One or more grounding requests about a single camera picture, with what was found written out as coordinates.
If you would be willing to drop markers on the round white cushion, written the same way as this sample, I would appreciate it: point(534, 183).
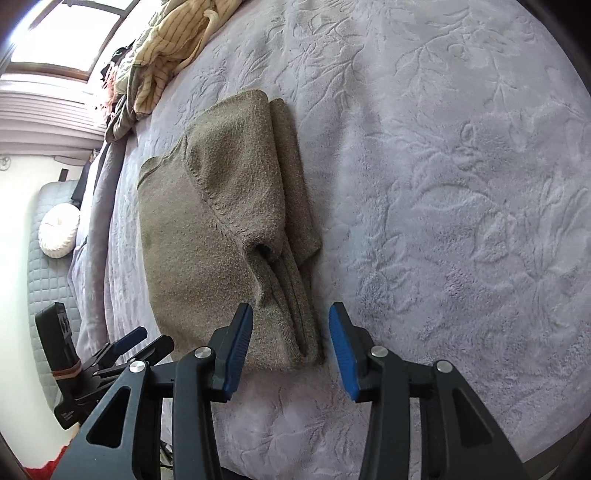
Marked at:
point(59, 230)

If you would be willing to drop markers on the grey embossed blanket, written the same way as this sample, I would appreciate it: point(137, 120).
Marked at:
point(438, 184)

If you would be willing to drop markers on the white slatted panel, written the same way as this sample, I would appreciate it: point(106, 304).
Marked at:
point(46, 108)

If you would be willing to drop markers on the window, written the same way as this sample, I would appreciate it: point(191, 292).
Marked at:
point(64, 37)

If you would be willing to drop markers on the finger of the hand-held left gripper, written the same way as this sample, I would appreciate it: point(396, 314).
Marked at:
point(124, 342)
point(159, 347)

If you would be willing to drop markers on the tan knit sweater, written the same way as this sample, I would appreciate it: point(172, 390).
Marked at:
point(194, 230)

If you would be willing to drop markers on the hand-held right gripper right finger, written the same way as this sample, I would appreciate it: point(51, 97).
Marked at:
point(341, 355)

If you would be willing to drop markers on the cream striped garment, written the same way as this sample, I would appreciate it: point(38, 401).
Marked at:
point(175, 46)

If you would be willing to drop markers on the grey quilted mattress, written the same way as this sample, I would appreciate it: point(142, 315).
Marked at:
point(44, 286)

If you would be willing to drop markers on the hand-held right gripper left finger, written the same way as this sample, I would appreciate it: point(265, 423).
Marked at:
point(238, 355)

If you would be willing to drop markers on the olive green garment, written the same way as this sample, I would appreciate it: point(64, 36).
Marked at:
point(119, 120)

